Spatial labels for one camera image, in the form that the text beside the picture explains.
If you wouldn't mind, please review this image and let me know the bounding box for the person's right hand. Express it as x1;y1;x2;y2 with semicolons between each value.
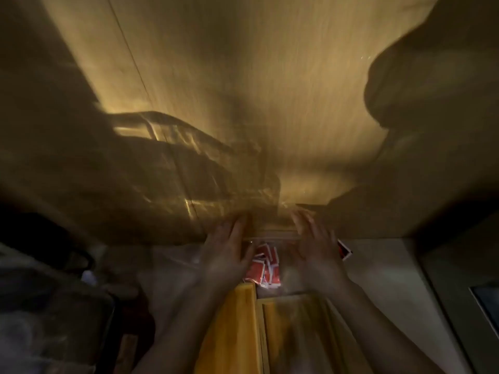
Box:
290;209;348;295

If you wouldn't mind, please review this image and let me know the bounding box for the person's left hand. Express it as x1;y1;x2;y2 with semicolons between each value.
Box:
199;215;257;291

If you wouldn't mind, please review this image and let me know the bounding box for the person's right forearm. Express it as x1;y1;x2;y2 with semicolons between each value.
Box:
310;282;446;374

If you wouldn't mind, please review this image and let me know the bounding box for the person's left forearm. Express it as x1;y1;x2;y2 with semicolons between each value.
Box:
132;282;239;374

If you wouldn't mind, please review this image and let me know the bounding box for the red white single box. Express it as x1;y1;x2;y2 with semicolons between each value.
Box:
337;239;354;262

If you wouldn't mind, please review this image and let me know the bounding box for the pile of red small boxes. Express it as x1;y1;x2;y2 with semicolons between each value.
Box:
243;243;282;289

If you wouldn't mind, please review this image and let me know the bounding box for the clear plastic bag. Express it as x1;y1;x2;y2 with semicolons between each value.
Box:
148;233;345;306

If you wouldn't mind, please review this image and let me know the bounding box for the yellow wooden cabinet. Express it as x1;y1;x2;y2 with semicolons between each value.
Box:
194;282;375;374

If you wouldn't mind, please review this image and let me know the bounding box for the dark framed screen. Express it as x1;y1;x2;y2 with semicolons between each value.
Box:
469;283;499;340

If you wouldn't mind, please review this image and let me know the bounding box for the dark chair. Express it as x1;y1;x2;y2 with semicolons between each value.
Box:
0;212;156;374

